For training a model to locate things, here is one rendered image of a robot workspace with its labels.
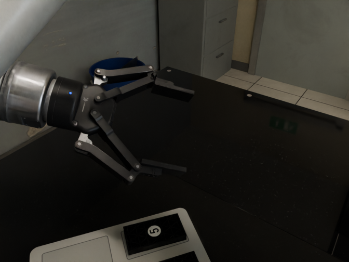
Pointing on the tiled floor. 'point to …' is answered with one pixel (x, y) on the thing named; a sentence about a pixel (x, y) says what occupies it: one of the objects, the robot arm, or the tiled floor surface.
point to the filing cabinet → (197, 36)
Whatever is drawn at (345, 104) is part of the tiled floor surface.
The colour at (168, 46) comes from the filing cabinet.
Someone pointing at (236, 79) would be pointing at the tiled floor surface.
